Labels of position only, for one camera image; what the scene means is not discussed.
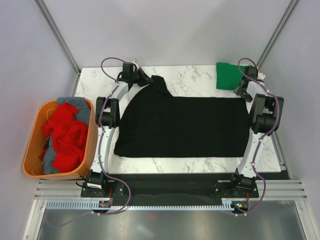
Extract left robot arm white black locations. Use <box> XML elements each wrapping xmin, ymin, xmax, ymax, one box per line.
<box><xmin>86</xmin><ymin>61</ymin><xmax>153</xmax><ymax>197</ymax></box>

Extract red t shirt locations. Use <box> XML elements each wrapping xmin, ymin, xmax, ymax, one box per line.
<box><xmin>39</xmin><ymin>102</ymin><xmax>90</xmax><ymax>173</ymax></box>

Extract orange plastic basket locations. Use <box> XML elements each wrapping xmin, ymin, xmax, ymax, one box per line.
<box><xmin>22</xmin><ymin>99</ymin><xmax>98</xmax><ymax>181</ymax></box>

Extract white slotted cable duct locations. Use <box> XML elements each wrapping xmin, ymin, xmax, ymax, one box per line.
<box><xmin>45</xmin><ymin>199</ymin><xmax>236</xmax><ymax>211</ymax></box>

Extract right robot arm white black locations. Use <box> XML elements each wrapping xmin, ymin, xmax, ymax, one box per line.
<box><xmin>229</xmin><ymin>66</ymin><xmax>284</xmax><ymax>197</ymax></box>

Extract aluminium frame post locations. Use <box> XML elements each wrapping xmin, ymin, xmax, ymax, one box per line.
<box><xmin>257</xmin><ymin>0</ymin><xmax>300</xmax><ymax>68</ymax></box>
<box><xmin>34</xmin><ymin>0</ymin><xmax>81</xmax><ymax>76</ymax></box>

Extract grey t shirt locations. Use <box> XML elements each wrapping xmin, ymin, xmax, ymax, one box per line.
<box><xmin>41</xmin><ymin>96</ymin><xmax>92</xmax><ymax>175</ymax></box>

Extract black t shirt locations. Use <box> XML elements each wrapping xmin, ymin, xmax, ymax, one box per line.
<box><xmin>114</xmin><ymin>75</ymin><xmax>249</xmax><ymax>158</ymax></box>

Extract right aluminium frame post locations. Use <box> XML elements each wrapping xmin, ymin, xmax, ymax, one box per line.
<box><xmin>257</xmin><ymin>0</ymin><xmax>300</xmax><ymax>68</ymax></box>

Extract folded green t shirt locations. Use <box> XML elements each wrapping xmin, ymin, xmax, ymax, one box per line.
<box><xmin>216</xmin><ymin>62</ymin><xmax>243</xmax><ymax>91</ymax></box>

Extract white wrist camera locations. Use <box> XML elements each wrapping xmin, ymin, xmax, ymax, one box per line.
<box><xmin>132</xmin><ymin>58</ymin><xmax>140</xmax><ymax>71</ymax></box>
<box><xmin>257</xmin><ymin>71</ymin><xmax>266</xmax><ymax>83</ymax></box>

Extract left aluminium frame post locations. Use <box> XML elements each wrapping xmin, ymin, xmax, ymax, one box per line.
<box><xmin>34</xmin><ymin>0</ymin><xmax>81</xmax><ymax>76</ymax></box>

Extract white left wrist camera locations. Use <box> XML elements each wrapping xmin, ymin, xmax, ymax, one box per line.
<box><xmin>132</xmin><ymin>58</ymin><xmax>140</xmax><ymax>71</ymax></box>

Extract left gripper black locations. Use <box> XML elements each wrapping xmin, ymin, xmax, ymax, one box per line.
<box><xmin>131</xmin><ymin>68</ymin><xmax>154</xmax><ymax>88</ymax></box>

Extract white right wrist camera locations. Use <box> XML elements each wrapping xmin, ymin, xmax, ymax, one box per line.
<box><xmin>257</xmin><ymin>71</ymin><xmax>266</xmax><ymax>83</ymax></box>

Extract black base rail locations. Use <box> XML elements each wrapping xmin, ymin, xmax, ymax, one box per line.
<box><xmin>80</xmin><ymin>173</ymin><xmax>259</xmax><ymax>206</ymax></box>

